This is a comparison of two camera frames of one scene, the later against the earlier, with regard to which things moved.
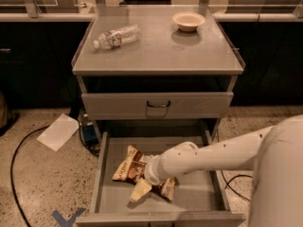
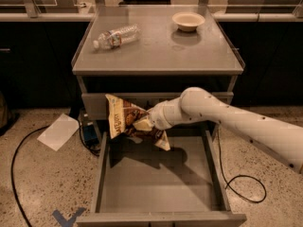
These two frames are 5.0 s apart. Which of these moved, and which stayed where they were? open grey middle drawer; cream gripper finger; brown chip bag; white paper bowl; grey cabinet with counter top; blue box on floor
Moved: cream gripper finger; brown chip bag
Stayed: grey cabinet with counter top; blue box on floor; white paper bowl; open grey middle drawer
